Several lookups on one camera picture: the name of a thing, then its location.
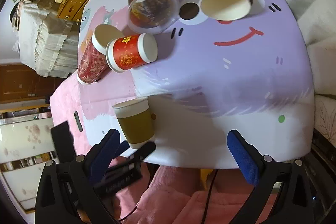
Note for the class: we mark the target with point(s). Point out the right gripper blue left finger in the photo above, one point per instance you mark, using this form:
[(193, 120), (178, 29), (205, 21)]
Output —
[(55, 206)]

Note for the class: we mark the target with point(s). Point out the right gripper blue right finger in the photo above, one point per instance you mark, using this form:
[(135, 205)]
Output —
[(293, 204)]

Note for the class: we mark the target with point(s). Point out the brown sleeved paper cup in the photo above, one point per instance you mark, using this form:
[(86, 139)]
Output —
[(134, 117)]

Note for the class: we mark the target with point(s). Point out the tall red patterned cup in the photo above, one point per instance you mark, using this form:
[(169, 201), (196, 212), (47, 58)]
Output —
[(93, 62)]

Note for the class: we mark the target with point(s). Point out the small red paper cup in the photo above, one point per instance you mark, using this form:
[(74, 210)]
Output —
[(130, 52)]

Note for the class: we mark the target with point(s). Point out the dark brown clear-lid cup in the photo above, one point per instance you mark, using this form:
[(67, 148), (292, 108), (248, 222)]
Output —
[(152, 16)]

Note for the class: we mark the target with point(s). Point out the pink plush blanket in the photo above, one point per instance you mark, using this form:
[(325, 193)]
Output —
[(168, 194)]

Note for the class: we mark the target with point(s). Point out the dark green phone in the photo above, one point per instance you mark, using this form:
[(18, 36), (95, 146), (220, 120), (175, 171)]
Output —
[(78, 122)]

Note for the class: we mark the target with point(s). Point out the white lace cloth cover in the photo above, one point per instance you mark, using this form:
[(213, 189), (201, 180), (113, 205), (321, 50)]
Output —
[(46, 43)]

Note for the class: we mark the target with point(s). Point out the cartoon printed tablecloth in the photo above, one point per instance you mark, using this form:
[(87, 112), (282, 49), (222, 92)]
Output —
[(211, 76)]

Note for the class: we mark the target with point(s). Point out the white patterned curtain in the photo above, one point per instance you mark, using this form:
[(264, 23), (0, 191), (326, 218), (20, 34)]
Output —
[(316, 20)]

